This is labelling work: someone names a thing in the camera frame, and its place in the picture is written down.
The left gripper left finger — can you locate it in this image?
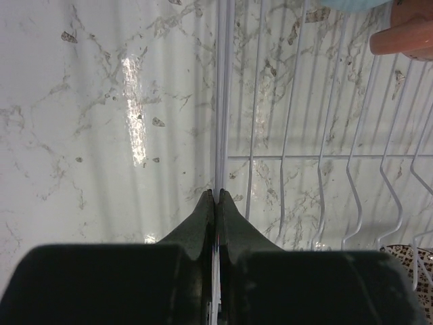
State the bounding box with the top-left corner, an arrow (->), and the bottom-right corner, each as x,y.
8,191 -> 214,324

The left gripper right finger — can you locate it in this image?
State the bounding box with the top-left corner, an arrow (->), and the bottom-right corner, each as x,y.
216,190 -> 426,324

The white wire dish rack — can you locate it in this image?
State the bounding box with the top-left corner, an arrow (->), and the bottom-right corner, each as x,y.
211,0 -> 433,325

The patterned bowl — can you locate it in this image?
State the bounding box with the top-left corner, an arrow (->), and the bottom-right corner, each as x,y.
380,244 -> 432,324

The blue mug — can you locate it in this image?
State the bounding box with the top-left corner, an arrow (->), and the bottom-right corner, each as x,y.
320,0 -> 389,13

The small orange mug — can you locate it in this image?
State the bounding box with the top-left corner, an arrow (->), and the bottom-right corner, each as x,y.
369,0 -> 432,62

